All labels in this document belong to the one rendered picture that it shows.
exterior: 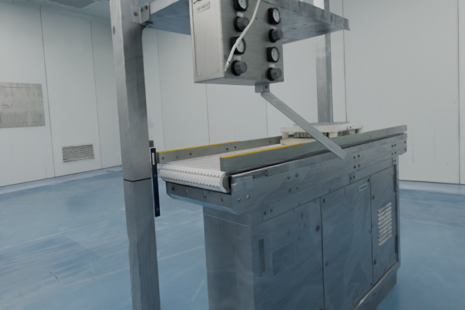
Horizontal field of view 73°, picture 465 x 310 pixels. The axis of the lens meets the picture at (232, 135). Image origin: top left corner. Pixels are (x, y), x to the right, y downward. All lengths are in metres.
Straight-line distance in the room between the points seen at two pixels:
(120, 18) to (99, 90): 5.58
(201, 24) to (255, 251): 0.60
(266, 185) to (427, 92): 3.45
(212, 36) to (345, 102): 3.69
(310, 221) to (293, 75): 3.61
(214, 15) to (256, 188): 0.42
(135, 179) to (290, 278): 0.57
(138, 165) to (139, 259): 0.26
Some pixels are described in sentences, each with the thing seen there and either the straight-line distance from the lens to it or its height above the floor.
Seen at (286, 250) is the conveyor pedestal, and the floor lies 0.53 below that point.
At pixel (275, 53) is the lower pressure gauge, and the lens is 0.80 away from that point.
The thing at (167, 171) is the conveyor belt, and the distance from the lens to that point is 0.90.
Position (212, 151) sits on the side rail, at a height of 0.85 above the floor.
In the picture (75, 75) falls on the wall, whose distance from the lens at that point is 6.31.
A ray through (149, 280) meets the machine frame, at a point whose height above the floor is 0.50.
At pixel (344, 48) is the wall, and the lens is 4.39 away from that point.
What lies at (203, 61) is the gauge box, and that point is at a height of 1.08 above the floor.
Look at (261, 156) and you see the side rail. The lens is 0.81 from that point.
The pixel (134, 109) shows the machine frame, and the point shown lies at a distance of 0.91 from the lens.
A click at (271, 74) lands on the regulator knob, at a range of 0.78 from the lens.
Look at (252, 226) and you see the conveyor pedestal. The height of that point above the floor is 0.66.
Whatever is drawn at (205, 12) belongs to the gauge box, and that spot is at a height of 1.19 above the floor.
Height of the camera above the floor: 0.96
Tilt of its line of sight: 4 degrees down
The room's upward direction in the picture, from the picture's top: 3 degrees counter-clockwise
